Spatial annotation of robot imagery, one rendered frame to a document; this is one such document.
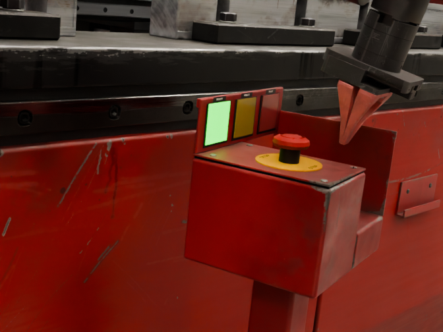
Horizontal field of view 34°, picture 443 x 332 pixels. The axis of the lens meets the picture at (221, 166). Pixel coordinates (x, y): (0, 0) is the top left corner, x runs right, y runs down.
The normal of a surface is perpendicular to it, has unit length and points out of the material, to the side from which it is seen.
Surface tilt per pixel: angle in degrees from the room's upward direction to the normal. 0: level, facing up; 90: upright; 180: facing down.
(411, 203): 90
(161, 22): 90
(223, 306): 90
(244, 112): 90
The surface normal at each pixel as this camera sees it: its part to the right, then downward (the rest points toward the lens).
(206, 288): 0.72, 0.23
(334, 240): 0.86, 0.20
